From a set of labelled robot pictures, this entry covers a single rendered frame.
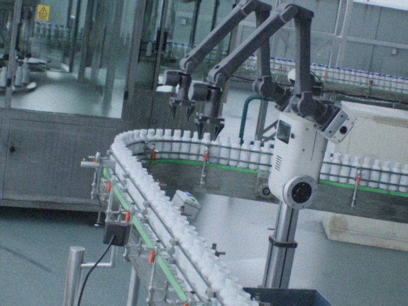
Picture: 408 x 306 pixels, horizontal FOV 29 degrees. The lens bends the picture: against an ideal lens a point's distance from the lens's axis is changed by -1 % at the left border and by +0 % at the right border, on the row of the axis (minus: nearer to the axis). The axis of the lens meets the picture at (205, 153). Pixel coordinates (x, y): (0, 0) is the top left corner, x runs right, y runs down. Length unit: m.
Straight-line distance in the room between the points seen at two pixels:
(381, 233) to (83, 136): 2.80
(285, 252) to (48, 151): 3.04
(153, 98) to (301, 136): 4.96
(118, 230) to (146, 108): 6.55
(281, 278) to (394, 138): 3.61
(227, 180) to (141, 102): 3.68
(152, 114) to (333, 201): 3.87
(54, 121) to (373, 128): 2.73
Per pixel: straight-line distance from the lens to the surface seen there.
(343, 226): 7.16
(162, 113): 8.29
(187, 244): 2.70
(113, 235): 1.71
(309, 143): 3.40
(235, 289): 2.27
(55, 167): 6.25
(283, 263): 3.60
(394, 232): 7.25
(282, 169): 3.45
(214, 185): 4.66
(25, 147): 6.20
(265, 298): 2.96
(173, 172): 4.60
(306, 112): 3.19
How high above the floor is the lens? 1.96
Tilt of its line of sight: 11 degrees down
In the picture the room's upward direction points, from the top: 9 degrees clockwise
